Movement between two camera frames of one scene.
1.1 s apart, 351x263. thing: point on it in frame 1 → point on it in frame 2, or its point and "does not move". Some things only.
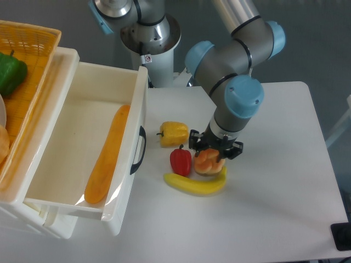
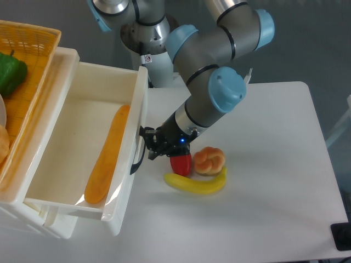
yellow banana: (197, 187) does not move
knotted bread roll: (205, 163) does not move
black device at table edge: (341, 234) does not move
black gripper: (215, 142) → (168, 139)
